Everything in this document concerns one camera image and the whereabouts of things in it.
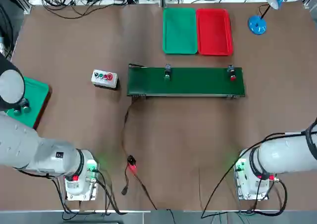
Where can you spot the green-capped push-button part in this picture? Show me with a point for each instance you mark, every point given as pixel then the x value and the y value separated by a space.
pixel 168 72

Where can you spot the grey push-button control box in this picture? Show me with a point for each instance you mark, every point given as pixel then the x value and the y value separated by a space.
pixel 99 80

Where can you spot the red-capped push-button part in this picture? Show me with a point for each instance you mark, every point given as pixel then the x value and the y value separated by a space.
pixel 232 74

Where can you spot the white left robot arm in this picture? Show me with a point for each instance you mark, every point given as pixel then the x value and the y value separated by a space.
pixel 29 144

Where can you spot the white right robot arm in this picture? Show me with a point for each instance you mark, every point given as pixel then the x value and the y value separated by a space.
pixel 280 154

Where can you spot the green belt conveyor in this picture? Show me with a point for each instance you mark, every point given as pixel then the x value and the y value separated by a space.
pixel 185 81

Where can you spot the green tray holding spare parts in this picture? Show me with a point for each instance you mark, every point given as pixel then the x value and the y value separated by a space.
pixel 34 97

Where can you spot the spare push-button part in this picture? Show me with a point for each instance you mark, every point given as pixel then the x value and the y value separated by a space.
pixel 16 113
pixel 25 106

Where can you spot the small black power module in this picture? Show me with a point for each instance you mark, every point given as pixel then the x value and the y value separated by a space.
pixel 132 160

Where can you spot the large green plastic tray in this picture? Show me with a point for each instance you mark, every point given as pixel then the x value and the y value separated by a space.
pixel 180 30

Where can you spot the red plastic tray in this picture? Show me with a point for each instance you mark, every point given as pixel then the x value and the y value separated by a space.
pixel 214 30

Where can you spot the blue desk lamp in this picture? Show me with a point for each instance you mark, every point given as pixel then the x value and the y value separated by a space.
pixel 257 25

